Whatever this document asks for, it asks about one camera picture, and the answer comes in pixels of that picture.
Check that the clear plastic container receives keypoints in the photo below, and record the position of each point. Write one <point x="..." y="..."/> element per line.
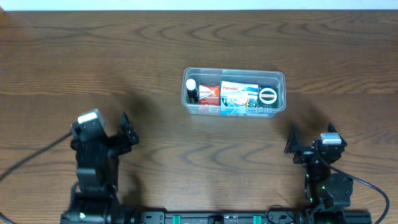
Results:
<point x="214" y="76"/>

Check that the blue fever patch box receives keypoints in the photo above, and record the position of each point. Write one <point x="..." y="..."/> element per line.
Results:
<point x="246" y="106"/>

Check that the black bottle white cap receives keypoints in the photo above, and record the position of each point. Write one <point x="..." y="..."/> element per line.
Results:
<point x="192" y="90"/>

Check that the red Panadol box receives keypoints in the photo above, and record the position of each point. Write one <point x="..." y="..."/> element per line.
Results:
<point x="209" y="95"/>

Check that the white Panadol box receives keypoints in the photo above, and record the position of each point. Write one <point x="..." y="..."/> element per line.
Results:
<point x="238" y="91"/>

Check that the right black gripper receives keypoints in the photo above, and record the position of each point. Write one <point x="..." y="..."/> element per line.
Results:
<point x="307" y="152"/>

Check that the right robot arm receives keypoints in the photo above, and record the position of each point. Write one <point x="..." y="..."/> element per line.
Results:
<point x="329" y="193"/>

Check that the green ointment box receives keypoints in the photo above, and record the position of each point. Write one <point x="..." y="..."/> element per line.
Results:
<point x="267" y="97"/>

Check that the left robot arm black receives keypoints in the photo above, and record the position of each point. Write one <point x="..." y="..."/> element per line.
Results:
<point x="94" y="197"/>

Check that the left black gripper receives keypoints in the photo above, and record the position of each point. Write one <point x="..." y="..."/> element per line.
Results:
<point x="115" y="140"/>

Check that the black mounting rail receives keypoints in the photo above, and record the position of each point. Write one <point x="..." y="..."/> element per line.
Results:
<point x="273" y="216"/>

